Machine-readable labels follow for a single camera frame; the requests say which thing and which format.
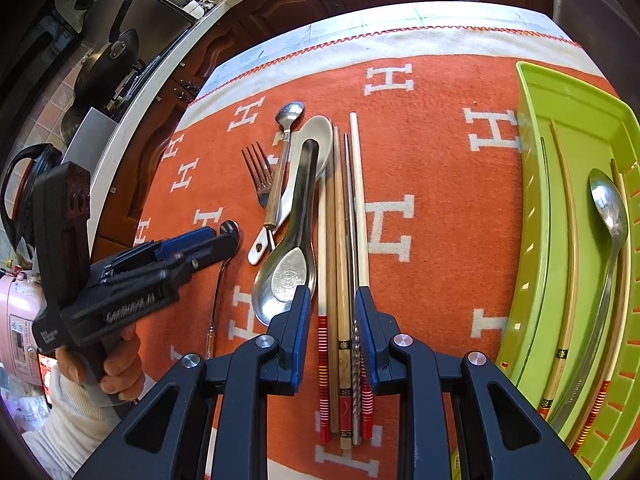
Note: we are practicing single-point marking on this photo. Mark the steel fork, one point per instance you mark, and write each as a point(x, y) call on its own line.
point(257, 175)

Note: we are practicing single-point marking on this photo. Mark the steel soup spoon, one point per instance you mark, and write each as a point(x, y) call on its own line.
point(287, 270)

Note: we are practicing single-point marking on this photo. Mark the green plastic tray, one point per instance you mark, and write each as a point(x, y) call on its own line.
point(585, 125)

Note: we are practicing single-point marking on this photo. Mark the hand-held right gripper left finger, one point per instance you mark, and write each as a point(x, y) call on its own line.
point(301, 340)

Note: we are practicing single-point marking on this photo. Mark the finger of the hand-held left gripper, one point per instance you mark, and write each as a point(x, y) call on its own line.
point(210, 252)
point(190, 237)

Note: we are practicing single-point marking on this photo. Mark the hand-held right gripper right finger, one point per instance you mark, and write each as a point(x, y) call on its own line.
point(364, 340)

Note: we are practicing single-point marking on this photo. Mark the dark steel wok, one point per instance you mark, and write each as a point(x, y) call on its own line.
point(115, 55)

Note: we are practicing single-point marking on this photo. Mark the dark cooking pot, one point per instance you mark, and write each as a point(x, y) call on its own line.
point(72, 122)

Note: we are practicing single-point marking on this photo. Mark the white ceramic spoon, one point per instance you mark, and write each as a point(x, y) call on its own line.
point(320, 132)

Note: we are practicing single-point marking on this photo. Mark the orange patterned blanket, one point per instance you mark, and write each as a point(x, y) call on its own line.
point(425, 185)

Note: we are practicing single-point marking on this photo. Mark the brown wooden patterned chopstick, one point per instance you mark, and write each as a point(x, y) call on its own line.
point(574, 260)
point(341, 260)

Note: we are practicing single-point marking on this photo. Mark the steel chopstick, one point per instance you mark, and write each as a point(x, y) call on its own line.
point(351, 240)

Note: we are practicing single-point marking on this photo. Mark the cream chopstick red stripes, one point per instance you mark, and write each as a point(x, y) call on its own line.
point(361, 210)
point(322, 260)
point(597, 405)

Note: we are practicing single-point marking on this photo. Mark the long steel spoon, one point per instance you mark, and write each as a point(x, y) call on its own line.
point(607, 210)

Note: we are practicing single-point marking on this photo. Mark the gas stove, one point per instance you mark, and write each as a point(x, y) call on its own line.
point(130, 90)

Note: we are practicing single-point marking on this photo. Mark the grey steel cabinet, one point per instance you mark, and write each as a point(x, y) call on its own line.
point(585, 5)

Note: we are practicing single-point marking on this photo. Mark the white sleeved left forearm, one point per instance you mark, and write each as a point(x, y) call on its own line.
point(65, 425)

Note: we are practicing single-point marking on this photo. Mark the printed white table cover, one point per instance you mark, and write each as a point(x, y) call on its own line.
point(400, 25)

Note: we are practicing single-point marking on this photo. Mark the person's left hand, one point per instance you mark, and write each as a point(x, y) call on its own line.
point(125, 365)

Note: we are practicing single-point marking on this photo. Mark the steel splash guard panel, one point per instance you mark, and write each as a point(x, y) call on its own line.
point(95, 135)

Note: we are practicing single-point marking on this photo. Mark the steel backsplash panel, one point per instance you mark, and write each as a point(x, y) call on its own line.
point(155, 15)

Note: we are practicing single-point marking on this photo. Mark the pink rice cooker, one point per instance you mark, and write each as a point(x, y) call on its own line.
point(20, 310)

